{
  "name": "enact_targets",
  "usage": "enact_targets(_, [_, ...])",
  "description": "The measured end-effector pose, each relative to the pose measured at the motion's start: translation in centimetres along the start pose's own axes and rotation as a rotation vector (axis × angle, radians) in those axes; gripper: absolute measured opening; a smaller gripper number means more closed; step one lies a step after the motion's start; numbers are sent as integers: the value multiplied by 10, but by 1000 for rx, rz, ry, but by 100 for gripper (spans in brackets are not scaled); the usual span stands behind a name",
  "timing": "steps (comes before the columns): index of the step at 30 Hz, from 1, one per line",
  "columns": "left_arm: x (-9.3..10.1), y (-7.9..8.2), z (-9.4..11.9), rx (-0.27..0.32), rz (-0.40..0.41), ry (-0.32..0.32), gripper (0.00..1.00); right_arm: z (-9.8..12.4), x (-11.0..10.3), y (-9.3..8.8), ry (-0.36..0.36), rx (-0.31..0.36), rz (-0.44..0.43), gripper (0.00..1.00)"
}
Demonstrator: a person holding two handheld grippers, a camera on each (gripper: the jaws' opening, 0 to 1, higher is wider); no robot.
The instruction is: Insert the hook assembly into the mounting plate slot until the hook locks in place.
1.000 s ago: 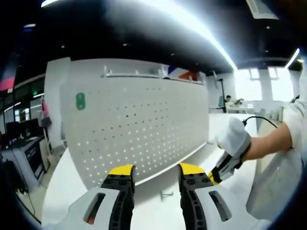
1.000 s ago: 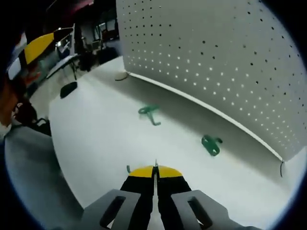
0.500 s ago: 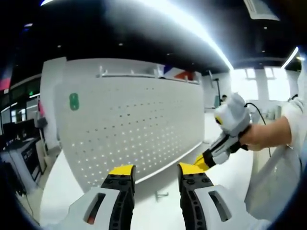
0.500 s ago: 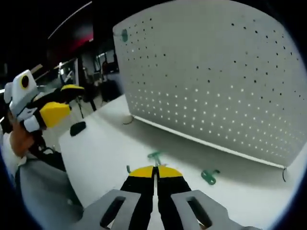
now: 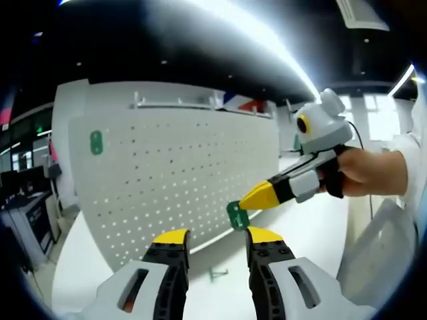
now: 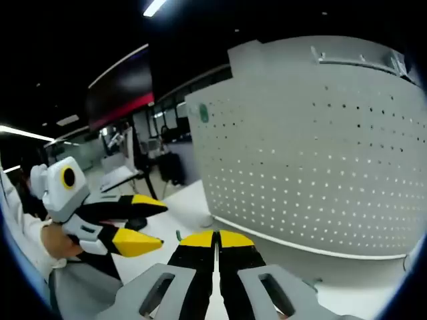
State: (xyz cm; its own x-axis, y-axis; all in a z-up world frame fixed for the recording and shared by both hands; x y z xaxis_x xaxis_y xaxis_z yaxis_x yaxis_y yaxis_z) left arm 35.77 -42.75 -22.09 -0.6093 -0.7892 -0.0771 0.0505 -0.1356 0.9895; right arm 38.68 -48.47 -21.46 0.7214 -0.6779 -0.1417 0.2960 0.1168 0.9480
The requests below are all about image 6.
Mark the person's left hand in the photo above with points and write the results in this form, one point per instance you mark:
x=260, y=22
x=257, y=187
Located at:
x=56, y=241

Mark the ceiling air vent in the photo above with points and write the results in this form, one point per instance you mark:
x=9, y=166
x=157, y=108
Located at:
x=67, y=120

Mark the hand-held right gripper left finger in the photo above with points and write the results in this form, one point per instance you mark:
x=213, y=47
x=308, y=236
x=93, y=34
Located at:
x=190, y=280

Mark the black cabinet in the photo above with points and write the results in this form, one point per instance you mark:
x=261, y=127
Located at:
x=171, y=168

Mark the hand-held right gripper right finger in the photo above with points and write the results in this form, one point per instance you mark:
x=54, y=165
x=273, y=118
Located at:
x=243, y=276

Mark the grey perforated mounting plate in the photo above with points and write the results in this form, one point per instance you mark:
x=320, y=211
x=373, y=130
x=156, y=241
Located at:
x=300, y=166

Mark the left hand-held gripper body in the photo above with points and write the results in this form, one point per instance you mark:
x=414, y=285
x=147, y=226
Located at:
x=56, y=196

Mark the white office desk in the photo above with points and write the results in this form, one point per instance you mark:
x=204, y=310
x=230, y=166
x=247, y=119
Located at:
x=120, y=178

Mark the ceiling light strip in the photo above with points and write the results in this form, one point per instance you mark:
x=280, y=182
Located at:
x=10, y=169
x=154, y=7
x=26, y=132

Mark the small grey round object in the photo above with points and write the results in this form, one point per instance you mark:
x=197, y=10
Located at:
x=207, y=222

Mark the large dark wall screen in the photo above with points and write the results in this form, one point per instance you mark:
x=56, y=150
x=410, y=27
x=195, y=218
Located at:
x=120, y=93

